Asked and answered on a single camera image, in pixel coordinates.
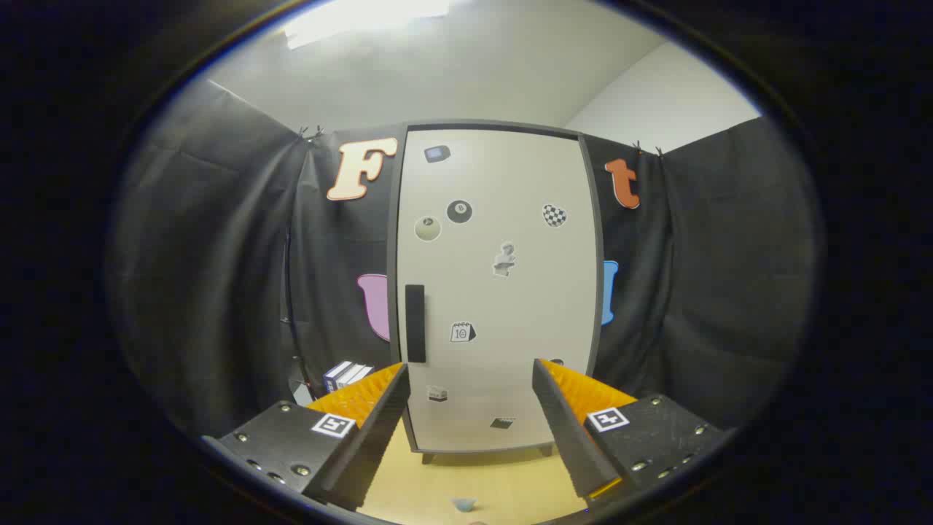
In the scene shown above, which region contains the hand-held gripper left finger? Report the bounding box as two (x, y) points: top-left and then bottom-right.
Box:
(203, 362), (411, 511)

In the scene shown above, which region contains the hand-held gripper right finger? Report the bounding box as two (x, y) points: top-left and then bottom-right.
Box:
(532, 357), (731, 502)

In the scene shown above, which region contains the black door handle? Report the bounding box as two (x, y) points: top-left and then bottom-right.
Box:
(405, 284), (426, 364)

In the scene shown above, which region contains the thin black stand pole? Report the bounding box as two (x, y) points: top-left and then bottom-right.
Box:
(281, 222), (307, 380)

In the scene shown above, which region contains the grey cabinet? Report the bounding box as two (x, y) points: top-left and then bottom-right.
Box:
(386, 120), (606, 464)

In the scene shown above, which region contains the black backdrop cloth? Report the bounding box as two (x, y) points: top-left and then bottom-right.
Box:
(109, 79), (821, 438)

